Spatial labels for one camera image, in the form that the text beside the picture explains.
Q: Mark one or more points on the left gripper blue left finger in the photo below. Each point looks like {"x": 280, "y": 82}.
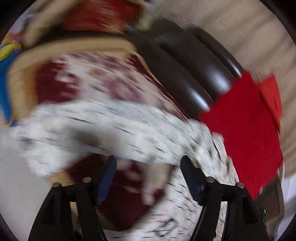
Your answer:
{"x": 54, "y": 220}

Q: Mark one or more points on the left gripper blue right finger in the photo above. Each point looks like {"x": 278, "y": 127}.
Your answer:
{"x": 243, "y": 220}

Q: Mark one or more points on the white black-patterned coat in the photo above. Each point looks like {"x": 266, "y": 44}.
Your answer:
{"x": 148, "y": 143}

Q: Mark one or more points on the large red cushion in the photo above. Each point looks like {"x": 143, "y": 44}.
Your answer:
{"x": 250, "y": 136}

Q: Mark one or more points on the small red pillow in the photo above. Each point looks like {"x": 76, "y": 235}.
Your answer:
{"x": 270, "y": 93}

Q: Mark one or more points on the floral red beige sofa blanket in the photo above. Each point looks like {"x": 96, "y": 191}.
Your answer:
{"x": 109, "y": 68}

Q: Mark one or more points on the dark brown leather sofa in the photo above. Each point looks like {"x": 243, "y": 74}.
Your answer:
{"x": 193, "y": 67}

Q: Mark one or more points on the beige dotted curtain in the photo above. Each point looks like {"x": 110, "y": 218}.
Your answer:
{"x": 258, "y": 41}

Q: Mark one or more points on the blue yellow sprayer tank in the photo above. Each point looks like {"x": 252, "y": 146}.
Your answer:
{"x": 10, "y": 49}

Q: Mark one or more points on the beige quilted jacket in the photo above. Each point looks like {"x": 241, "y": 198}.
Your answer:
{"x": 48, "y": 14}

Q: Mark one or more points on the red gift box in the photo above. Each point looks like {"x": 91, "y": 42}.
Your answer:
{"x": 102, "y": 16}

